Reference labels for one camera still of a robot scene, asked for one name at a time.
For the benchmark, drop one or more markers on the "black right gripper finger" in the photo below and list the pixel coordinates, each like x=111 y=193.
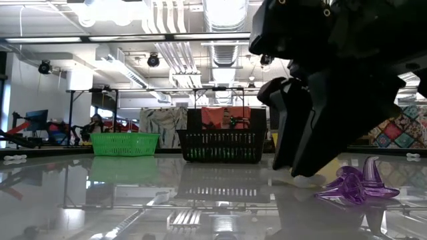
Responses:
x=290 y=110
x=340 y=113

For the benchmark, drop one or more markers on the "white plastic bone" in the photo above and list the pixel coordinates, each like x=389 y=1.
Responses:
x=15 y=157
x=413 y=155
x=310 y=181

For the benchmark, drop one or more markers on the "purple and white toy pieces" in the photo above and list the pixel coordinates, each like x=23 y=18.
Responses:
x=375 y=181

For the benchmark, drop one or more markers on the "black computer monitor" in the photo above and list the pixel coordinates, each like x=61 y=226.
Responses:
x=273 y=116
x=35 y=120

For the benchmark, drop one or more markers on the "distant black robot gripper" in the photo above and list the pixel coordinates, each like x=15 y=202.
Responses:
x=238 y=121

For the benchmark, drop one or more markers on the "person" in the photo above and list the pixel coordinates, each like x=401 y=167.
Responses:
x=96 y=125
x=227 y=119

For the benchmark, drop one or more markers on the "colourful patchwork quilt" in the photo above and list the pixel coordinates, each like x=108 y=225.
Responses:
x=407 y=130

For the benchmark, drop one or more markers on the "black plastic basket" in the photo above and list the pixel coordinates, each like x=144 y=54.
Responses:
x=220 y=140

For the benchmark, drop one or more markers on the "purple translucent witch hat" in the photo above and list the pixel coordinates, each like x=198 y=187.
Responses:
x=347 y=193

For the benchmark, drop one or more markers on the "orange cloth backdrop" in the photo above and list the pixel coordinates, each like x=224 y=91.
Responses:
x=210 y=116

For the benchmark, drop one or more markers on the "marble patterned panel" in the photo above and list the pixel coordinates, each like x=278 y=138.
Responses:
x=163 y=123

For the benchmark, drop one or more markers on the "green plastic basket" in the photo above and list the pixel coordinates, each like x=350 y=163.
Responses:
x=125 y=145

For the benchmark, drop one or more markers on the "black metal stand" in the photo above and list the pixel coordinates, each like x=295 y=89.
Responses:
x=116 y=110

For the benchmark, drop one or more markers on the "black ceiling camera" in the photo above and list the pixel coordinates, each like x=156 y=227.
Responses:
x=153 y=60
x=45 y=66
x=266 y=60

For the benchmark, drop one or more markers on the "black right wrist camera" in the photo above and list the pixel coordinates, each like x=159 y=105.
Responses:
x=290 y=30

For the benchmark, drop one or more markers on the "black overhead frame bar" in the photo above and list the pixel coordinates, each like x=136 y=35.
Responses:
x=83 y=38

